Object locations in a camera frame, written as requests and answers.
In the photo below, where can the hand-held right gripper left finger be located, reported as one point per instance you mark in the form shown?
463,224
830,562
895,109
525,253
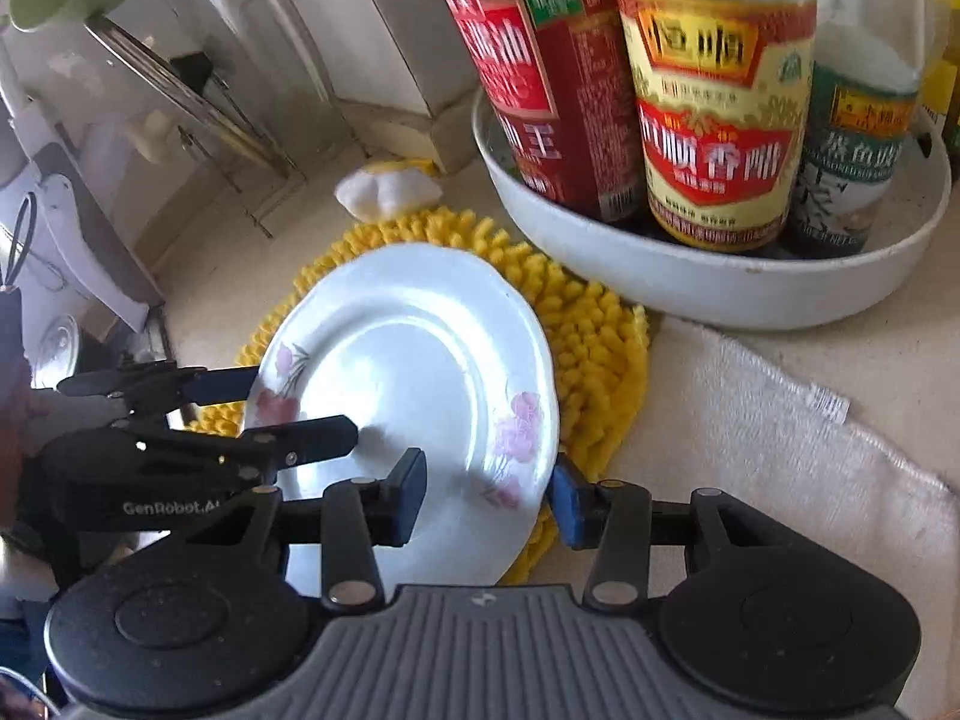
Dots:
407,499

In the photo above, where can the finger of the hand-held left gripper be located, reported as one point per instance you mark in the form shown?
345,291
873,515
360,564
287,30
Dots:
315,439
225,384

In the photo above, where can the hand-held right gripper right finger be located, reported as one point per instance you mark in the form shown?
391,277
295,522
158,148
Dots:
568,502

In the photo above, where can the white floral plate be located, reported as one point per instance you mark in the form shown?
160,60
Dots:
420,360

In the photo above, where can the small steel lid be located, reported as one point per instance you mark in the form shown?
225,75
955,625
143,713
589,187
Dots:
56,352

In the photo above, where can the yellow chenille mat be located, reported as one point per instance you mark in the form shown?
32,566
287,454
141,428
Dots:
585,330

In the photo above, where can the white terry towel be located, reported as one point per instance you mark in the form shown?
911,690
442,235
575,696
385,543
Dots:
750,420

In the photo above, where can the white plastic object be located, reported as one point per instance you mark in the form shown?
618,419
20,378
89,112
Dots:
67,232

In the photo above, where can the white rotating condiment rack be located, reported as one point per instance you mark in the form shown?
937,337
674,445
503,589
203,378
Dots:
675,292

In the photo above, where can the glass pot lid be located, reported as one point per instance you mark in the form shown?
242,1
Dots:
247,37

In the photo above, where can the yellow label vinegar bottle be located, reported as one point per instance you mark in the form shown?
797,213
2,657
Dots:
712,127

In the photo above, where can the red label sauce bottle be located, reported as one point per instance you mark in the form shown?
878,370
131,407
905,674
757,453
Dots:
540,90

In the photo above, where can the green label sauce bottle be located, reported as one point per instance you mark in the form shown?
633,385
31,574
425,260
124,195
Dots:
847,165

